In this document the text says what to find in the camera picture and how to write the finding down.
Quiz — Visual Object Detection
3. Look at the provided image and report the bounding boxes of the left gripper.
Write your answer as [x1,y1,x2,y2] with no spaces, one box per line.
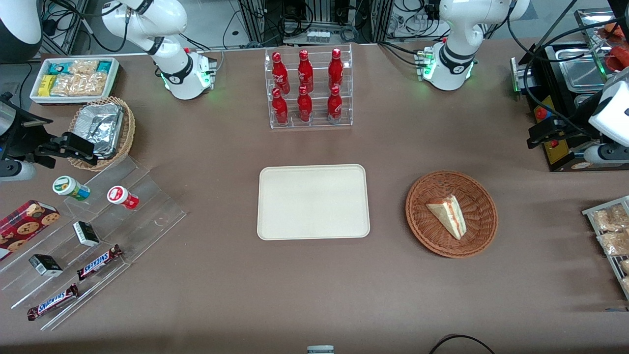
[527,69,629,149]

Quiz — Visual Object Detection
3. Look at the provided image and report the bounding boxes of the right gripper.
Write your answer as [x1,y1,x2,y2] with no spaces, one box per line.
[0,93,97,169]

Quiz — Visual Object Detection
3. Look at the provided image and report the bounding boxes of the triangle sandwich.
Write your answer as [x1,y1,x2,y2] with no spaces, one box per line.
[426,195,467,240]

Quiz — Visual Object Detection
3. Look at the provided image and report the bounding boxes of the light wicker basket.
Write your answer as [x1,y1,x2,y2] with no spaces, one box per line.
[68,96,136,172]

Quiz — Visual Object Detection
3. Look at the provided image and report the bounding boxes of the tray of packaged snacks right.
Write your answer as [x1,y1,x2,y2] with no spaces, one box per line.
[582,196,629,301]

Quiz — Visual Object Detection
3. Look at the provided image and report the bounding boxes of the brown wicker basket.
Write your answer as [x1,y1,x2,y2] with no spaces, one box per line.
[405,170,498,259]

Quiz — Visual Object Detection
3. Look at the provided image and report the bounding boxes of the cream plastic tray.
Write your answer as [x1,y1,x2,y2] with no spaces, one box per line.
[257,164,371,241]

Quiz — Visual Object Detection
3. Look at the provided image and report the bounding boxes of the black food warmer machine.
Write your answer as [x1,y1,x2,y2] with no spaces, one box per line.
[510,7,629,173]

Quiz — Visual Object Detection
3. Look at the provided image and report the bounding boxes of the green lidded cup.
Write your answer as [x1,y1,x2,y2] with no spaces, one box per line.
[53,176,91,202]

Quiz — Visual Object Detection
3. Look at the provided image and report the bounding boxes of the large clear cracker bag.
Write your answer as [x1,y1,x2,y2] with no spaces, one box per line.
[51,73,108,97]

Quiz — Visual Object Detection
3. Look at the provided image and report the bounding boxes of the red lidded cup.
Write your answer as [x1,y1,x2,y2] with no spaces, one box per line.
[107,185,140,210]

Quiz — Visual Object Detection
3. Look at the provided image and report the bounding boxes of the red cookie box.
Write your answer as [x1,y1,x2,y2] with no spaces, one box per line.
[0,200,61,262]

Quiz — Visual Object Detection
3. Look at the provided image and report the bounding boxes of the small black box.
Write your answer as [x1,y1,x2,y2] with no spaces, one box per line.
[29,254,64,277]
[73,221,101,248]

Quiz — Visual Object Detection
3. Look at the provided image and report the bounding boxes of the small clear cracker bag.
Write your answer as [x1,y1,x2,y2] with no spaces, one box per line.
[69,59,100,77]

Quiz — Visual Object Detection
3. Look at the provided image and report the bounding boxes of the white snack bin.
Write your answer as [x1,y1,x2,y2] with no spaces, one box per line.
[29,57,120,105]

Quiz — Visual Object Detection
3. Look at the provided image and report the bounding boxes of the red sausage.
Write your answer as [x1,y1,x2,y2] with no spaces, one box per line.
[603,22,629,72]

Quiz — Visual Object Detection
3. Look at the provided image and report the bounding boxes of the clear acrylic stepped shelf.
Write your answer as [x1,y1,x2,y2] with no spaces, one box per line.
[0,156,188,331]

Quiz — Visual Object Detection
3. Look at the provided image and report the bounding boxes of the Snickers bar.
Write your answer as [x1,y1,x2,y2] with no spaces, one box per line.
[76,244,123,281]
[27,284,80,321]

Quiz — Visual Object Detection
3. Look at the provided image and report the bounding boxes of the red cola bottle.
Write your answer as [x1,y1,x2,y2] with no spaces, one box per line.
[298,49,314,93]
[297,85,313,123]
[327,85,343,122]
[272,88,289,125]
[328,48,344,91]
[272,52,290,94]

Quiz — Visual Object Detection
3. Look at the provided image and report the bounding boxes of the clear acrylic bottle rack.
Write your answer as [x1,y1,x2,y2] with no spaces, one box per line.
[264,44,353,130]

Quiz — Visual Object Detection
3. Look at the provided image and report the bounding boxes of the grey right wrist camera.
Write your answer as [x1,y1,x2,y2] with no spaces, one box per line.
[0,160,36,182]

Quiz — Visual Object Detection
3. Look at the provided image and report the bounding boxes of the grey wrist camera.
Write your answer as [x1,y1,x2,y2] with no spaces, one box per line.
[0,160,36,182]
[584,144,629,164]

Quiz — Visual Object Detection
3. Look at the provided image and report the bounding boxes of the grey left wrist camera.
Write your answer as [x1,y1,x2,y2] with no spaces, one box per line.
[584,144,629,164]

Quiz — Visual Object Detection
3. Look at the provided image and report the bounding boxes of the black floor cable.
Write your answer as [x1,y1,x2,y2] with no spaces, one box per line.
[429,334,497,354]

